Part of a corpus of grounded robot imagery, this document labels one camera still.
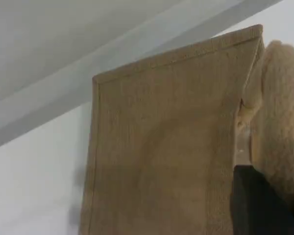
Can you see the brown jute tote bag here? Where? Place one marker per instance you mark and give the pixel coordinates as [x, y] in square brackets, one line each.
[161, 134]

